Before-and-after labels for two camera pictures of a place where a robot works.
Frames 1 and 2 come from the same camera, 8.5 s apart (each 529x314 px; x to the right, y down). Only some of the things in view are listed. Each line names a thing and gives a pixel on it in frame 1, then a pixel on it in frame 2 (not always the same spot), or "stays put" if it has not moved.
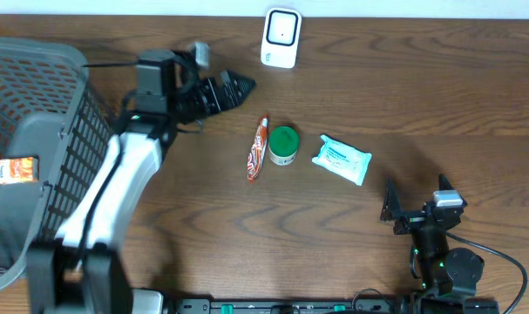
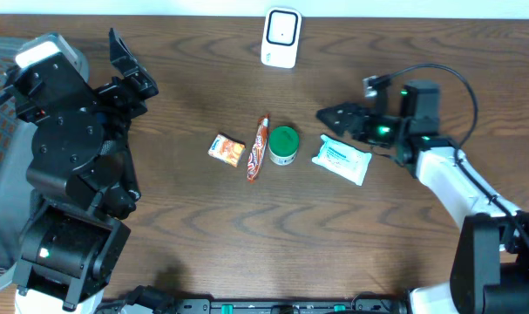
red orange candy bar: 257,150 stays put
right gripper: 410,219 -> 362,112
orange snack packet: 17,169 -> 227,149
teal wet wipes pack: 349,163 stays put
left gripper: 209,98 -> 116,98
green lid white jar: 283,143 stays put
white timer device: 281,37 stays put
